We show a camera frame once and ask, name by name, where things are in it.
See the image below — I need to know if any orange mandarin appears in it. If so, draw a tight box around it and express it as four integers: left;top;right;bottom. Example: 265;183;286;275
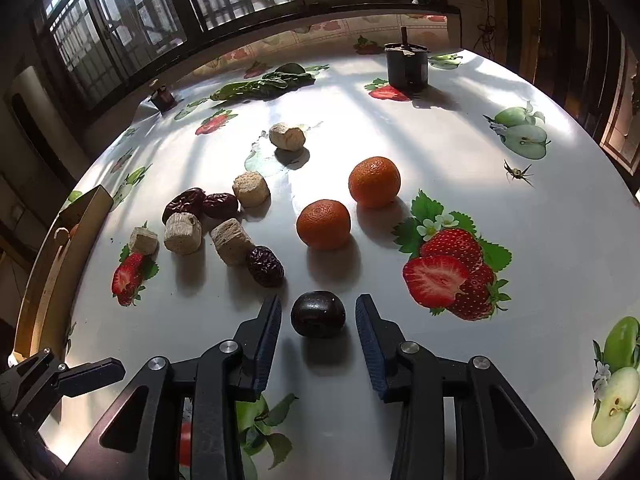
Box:
296;200;352;250
348;156;401;209

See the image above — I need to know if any beige cake round piece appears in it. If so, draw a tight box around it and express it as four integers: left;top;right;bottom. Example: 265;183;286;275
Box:
164;212;203;256

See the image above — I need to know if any small dark bottle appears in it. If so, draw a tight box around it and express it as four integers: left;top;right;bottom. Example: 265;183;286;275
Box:
149;79;177;113

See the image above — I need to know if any black cup with stick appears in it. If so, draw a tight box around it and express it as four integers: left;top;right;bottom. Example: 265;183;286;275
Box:
384;26;430;93

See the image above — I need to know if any dark purple plum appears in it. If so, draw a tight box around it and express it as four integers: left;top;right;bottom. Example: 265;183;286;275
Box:
291;290;346;339

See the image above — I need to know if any window with metal bars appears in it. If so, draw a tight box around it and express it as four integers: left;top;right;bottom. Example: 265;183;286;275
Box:
31;0;419;111

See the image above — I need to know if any small beige cake piece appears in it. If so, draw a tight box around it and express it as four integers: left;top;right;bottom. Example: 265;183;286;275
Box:
128;226;158;256

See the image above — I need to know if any white standing air conditioner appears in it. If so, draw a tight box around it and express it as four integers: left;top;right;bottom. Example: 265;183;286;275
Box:
8;66;89;186

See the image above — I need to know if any green leafy vegetable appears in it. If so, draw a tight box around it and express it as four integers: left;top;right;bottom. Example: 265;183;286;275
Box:
209;63;316;101

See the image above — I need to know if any cardboard tray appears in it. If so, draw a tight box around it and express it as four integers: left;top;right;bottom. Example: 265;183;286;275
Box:
12;185;114;362

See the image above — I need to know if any red date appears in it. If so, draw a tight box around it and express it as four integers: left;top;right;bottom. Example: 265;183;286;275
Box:
162;188;205;224
245;246;284;288
202;193;240;221

